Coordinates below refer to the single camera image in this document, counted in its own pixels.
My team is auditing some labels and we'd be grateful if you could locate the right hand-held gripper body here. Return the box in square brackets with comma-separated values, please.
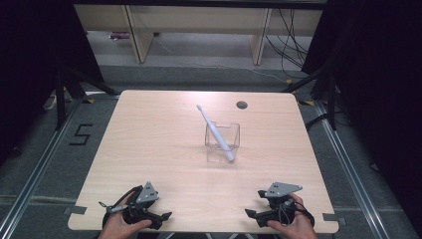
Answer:
[257, 181, 304, 227]

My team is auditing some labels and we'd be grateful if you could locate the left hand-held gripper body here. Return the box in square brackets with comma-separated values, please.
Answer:
[99, 180, 161, 227]

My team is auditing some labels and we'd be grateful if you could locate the clear plastic container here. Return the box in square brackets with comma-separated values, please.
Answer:
[204, 120, 241, 163]

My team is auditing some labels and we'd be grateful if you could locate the white electric toothbrush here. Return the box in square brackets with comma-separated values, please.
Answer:
[195, 104, 237, 163]

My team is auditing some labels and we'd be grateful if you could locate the person's right hand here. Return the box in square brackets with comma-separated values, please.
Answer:
[266, 193, 317, 239]

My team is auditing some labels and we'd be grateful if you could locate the person's left hand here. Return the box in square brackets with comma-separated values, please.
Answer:
[98, 193, 153, 239]

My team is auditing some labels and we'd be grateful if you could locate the grey tape piece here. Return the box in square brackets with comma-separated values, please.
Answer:
[321, 212, 348, 227]
[63, 205, 89, 216]

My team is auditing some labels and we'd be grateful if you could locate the black metal stand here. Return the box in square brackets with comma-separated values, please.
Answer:
[53, 65, 121, 131]
[282, 65, 338, 131]

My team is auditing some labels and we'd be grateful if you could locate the black curtain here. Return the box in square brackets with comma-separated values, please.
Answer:
[301, 0, 422, 233]
[0, 0, 105, 167]

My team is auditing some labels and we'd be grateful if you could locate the light wooden desk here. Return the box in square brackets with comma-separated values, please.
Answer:
[73, 3, 324, 66]

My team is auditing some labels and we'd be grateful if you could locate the pink item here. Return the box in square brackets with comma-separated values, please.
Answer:
[108, 31, 131, 42]

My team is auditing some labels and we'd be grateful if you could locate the black strap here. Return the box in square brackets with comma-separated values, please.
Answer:
[102, 185, 145, 230]
[293, 200, 317, 228]

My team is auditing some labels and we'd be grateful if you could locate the metal floor rail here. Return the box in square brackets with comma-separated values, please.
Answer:
[314, 99, 390, 239]
[0, 97, 85, 239]

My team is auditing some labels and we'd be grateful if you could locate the bundle of black cables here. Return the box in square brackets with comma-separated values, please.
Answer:
[264, 8, 311, 80]

